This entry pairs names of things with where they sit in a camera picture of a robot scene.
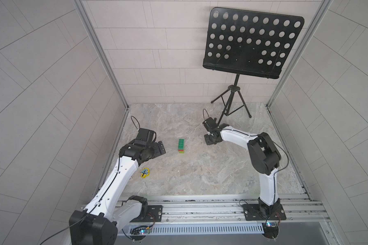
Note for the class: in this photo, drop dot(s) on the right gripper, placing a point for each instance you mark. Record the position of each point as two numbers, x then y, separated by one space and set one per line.
207 141

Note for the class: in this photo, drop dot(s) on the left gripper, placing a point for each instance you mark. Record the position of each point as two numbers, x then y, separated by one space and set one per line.
157 150

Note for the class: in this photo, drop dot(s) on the green lego brick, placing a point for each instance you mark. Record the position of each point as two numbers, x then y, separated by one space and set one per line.
181 143

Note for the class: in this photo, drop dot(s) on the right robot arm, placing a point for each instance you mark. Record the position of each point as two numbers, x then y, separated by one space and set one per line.
264 157

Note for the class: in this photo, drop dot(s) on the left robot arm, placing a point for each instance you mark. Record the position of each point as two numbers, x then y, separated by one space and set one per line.
100 221

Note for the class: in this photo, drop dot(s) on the yellow sticker on table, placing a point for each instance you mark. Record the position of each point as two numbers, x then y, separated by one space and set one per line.
145 172

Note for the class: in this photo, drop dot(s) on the left circuit board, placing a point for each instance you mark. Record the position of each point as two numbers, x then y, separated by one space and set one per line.
139 233

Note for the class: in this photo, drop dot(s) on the circuit board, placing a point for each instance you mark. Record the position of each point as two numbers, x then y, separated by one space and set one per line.
271 230
139 233

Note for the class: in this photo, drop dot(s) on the black music stand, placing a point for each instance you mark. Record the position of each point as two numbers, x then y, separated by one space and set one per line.
249 43

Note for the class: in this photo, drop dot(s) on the right circuit board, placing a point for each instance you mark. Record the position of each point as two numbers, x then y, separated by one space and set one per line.
271 230

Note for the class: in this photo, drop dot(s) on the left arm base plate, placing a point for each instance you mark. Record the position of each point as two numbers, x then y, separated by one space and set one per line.
152 214

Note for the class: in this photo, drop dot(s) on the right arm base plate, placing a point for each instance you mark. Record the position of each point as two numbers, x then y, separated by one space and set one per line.
262 211

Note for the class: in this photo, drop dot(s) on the aluminium rail frame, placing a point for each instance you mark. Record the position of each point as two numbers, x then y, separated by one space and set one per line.
222 214

